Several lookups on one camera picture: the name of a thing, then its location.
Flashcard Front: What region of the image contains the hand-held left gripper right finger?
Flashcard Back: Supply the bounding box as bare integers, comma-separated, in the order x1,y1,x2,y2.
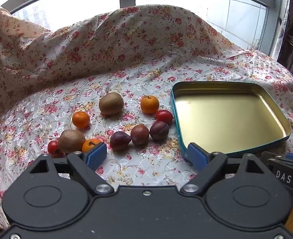
180,142,264,196

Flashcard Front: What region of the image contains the teal and gold tin tray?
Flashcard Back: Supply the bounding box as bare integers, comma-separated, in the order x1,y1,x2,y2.
171,81,292,158

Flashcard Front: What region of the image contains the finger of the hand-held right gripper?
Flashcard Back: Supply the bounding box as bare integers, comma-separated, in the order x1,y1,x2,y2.
261,151,293,168

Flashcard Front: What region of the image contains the brown kiwi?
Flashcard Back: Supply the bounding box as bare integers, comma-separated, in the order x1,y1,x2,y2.
58,129,86,154
99,92,124,116

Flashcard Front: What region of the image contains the purple plum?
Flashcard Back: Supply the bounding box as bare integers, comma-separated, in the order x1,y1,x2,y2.
150,121,169,141
131,124,150,145
110,131,132,151

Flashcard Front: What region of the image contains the red tomato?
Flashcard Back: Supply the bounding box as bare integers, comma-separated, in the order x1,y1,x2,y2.
47,140,64,158
156,110,173,125

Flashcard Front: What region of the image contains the floral printed cloth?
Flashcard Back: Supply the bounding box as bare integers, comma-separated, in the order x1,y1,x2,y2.
0,0,293,229

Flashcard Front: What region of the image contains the orange mandarin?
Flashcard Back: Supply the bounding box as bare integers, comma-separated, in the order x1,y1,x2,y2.
82,139,102,153
72,111,90,129
140,95,160,114

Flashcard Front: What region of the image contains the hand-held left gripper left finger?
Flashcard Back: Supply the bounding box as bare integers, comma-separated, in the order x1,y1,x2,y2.
29,142,114,196

